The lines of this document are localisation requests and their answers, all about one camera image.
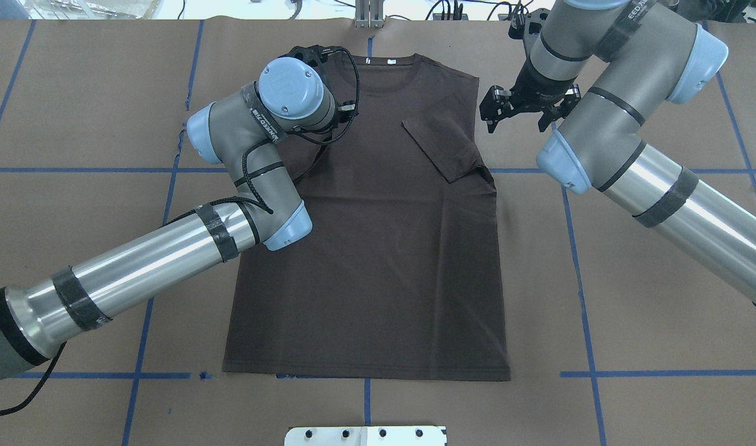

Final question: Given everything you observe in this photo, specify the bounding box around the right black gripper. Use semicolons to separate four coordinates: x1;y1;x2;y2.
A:
480;59;582;133

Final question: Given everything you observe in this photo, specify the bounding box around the dark brown t-shirt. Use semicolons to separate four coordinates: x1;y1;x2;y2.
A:
222;54;511;382

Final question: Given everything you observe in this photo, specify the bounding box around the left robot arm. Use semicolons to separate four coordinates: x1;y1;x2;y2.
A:
0;56;336;380

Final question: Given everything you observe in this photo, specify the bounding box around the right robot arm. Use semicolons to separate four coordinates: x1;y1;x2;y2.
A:
479;1;756;308

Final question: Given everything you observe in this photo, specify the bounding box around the white mounting plate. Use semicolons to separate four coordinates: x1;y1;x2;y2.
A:
284;424;448;445

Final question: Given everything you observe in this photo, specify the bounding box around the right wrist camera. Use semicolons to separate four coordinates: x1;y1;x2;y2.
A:
508;8;551;57

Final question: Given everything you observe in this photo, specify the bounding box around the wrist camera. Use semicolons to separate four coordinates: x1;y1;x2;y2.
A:
508;8;551;57
284;45;361;123

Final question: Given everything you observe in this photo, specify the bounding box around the aluminium frame post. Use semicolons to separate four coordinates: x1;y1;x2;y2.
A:
354;0;385;29

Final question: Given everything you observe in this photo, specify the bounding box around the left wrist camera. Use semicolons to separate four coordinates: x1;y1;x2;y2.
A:
284;45;361;123

